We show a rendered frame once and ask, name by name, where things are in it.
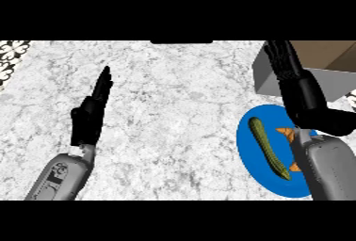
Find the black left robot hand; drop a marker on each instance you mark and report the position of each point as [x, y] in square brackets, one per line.
[87, 116]

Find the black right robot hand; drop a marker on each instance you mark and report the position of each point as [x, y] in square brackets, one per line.
[303, 97]

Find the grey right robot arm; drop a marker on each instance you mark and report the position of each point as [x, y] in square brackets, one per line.
[326, 166]

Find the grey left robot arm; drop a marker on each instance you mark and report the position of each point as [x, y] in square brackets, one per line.
[59, 177]

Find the cardboard box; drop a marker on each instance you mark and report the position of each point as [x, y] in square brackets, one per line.
[334, 66]

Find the orange squash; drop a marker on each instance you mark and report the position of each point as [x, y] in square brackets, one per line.
[287, 133]

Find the blue plate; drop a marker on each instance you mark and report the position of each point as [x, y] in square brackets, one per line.
[259, 153]

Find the green cucumber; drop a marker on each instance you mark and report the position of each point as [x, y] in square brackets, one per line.
[267, 147]

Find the black and white patterned tile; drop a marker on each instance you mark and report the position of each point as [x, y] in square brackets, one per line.
[9, 58]

